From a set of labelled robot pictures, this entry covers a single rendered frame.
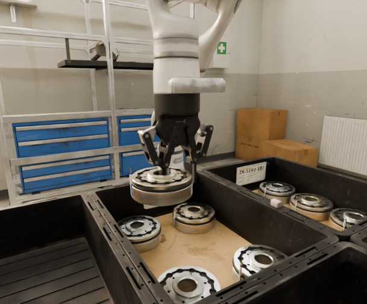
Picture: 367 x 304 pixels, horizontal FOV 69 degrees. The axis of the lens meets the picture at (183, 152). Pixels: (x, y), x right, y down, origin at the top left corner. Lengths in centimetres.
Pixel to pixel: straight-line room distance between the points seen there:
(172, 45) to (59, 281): 43
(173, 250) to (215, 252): 8
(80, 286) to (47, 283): 6
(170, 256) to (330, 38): 364
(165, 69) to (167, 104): 5
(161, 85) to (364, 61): 341
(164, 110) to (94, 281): 32
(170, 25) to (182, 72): 7
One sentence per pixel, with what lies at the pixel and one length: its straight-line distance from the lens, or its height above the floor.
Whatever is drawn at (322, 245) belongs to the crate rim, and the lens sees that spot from 46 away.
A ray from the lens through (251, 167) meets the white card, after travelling 86.
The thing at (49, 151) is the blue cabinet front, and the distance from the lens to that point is 240.
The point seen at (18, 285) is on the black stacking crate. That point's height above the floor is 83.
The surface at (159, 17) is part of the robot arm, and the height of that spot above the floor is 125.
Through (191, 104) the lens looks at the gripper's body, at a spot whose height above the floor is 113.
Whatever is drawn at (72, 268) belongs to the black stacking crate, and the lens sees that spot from 58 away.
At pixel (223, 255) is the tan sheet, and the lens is 57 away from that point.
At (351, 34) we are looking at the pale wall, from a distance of 385.
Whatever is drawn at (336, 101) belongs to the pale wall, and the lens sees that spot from 384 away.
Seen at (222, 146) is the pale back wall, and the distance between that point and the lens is 426.
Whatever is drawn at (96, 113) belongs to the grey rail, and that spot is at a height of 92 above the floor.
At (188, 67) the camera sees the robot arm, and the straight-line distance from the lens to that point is 41.
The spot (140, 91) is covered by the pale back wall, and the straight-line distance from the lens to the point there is 345.
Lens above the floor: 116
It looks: 14 degrees down
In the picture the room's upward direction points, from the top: straight up
